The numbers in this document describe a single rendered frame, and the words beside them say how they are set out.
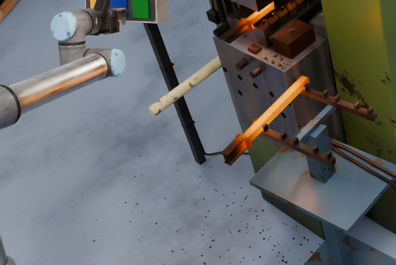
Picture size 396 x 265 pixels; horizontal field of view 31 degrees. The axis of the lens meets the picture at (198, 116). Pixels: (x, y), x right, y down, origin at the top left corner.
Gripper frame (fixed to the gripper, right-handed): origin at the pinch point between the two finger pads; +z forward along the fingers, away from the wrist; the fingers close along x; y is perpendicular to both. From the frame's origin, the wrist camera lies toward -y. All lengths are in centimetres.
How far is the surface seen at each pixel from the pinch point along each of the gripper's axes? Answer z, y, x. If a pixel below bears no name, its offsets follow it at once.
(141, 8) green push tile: 10.4, 0.9, 0.5
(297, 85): -8, 21, 71
